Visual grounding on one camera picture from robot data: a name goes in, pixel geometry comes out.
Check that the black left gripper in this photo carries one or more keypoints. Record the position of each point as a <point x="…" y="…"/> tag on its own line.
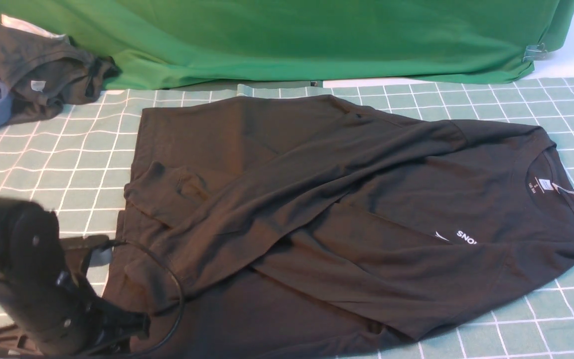
<point x="64" y="317"/>

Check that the dark gray long-sleeve shirt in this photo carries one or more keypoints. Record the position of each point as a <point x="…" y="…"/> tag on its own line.
<point x="315" y="227"/>

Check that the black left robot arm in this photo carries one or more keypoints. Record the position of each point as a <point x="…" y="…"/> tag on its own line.
<point x="30" y="248"/>

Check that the teal checkered tablecloth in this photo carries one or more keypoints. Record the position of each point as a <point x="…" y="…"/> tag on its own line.
<point x="79" y="162"/>

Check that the crumpled dark gray garment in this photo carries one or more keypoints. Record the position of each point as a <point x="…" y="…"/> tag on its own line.
<point x="45" y="74"/>

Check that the green backdrop cloth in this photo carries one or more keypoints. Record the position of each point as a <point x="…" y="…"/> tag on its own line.
<point x="172" y="43"/>

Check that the white cloth behind garments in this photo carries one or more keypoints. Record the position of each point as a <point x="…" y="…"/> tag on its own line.
<point x="19" y="24"/>

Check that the silver binder clip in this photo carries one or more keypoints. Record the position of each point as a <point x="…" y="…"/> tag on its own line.
<point x="536" y="52"/>

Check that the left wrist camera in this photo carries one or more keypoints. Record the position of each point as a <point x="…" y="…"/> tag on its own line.
<point x="83" y="252"/>

